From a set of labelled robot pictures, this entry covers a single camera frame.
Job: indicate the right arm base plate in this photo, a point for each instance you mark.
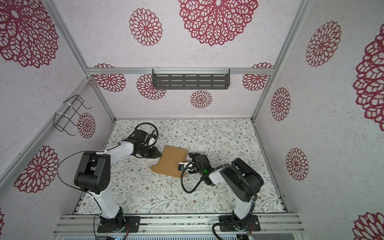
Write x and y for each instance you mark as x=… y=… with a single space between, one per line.
x=239 y=224

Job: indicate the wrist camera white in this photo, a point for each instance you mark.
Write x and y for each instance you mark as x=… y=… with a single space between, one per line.
x=152 y=140
x=188 y=166

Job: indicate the brown cardboard box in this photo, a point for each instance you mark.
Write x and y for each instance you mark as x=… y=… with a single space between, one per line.
x=169 y=162

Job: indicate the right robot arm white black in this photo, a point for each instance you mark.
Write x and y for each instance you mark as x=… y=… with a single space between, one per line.
x=243 y=180

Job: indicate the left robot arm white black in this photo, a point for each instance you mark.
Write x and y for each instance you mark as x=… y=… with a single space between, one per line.
x=93 y=175

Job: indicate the dark metal wall shelf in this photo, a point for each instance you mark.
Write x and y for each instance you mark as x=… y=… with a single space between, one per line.
x=191 y=79

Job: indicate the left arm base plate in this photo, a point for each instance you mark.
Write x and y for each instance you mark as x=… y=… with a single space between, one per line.
x=119 y=225

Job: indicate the black wire wall rack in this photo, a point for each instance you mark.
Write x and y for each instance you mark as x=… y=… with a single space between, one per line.
x=65 y=117

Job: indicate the aluminium front rail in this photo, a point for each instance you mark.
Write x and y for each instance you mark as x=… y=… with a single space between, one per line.
x=178 y=224

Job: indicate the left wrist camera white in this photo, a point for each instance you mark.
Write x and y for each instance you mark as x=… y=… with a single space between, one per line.
x=152 y=140

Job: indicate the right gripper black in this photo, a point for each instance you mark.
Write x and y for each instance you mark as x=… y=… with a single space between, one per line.
x=191 y=165

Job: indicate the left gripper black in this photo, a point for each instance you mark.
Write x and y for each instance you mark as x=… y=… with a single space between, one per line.
x=154 y=154

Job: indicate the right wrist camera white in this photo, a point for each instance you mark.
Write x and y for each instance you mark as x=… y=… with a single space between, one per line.
x=188 y=166

